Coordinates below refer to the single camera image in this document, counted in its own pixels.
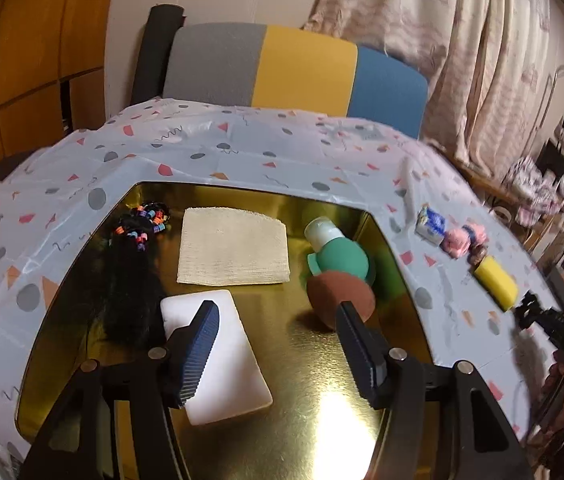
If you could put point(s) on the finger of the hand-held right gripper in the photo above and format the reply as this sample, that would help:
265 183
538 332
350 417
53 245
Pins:
529 310

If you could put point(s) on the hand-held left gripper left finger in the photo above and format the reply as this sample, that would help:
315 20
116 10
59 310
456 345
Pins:
197 355

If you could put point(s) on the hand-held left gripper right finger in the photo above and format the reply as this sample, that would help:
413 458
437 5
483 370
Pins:
362 360

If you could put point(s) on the white sponge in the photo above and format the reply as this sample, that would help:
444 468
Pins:
232 375

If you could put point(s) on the yellow sponge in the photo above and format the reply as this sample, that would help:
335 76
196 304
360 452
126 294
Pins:
497 280

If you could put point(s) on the brown powder puff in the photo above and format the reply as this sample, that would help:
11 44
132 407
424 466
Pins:
332 292

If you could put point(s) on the gold tin box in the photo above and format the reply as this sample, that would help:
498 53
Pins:
302 410

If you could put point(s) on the black beaded wig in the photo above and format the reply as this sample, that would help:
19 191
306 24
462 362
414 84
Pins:
127 285

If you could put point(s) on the pink plush toy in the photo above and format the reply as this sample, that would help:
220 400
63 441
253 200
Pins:
456 241

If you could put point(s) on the green bottle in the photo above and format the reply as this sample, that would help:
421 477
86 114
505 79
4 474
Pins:
342 257

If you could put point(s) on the beige cloth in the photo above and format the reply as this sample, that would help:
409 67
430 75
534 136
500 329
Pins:
232 245

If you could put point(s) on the blue white tissue packet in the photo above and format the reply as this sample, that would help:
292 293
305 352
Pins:
432 225

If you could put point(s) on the pile of clothes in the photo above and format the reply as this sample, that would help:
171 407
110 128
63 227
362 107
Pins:
532 185

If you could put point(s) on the wooden side table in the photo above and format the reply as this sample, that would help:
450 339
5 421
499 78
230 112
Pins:
477 170

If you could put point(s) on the white garment steamer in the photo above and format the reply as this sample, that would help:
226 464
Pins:
563 122

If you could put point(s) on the patterned plastic tablecloth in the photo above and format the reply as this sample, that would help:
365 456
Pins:
262 145

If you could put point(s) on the pink patterned curtain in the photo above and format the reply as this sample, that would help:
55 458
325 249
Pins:
437 35

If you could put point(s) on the grey yellow blue chair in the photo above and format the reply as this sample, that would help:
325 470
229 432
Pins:
302 70

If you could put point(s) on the black rolled mat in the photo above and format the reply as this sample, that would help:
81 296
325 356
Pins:
154 50

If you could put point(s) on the wooden wardrobe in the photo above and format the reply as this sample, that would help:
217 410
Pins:
27 60

